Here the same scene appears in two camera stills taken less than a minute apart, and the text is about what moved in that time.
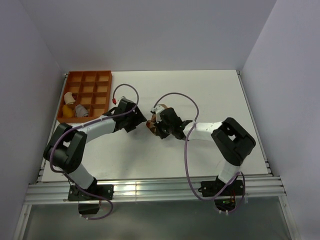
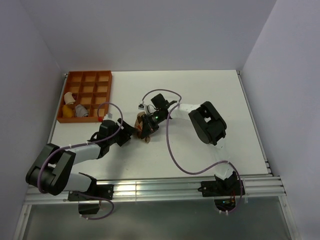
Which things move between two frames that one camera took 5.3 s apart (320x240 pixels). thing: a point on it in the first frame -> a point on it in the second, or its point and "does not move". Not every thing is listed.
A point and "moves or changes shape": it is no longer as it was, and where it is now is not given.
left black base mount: x=106 y=191 does not move
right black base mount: x=212 y=188 does not move
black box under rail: x=88 y=208 does not move
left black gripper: x=138 y=118 -> x=126 y=133
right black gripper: x=159 y=131 -> x=148 y=127
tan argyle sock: x=150 y=124 moves or changes shape
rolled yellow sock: x=67 y=111 does not move
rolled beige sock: x=68 y=98 does not move
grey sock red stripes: x=81 y=111 does not move
